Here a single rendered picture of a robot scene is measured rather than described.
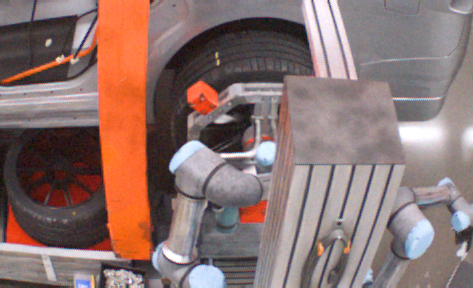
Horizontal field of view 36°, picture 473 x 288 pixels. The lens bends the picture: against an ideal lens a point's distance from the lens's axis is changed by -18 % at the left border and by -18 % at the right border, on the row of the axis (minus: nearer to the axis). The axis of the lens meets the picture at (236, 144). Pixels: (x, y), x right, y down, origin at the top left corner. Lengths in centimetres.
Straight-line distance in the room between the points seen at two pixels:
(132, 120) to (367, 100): 109
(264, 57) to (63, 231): 115
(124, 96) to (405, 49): 125
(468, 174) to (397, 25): 160
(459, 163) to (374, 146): 295
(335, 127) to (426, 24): 160
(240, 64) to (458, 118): 211
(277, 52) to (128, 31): 89
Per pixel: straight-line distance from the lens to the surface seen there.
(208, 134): 354
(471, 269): 376
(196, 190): 247
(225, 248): 383
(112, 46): 251
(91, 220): 354
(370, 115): 180
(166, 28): 318
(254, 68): 313
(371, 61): 337
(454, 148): 473
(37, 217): 354
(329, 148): 171
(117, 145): 282
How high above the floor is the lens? 327
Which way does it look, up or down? 47 degrees down
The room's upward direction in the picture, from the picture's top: 5 degrees clockwise
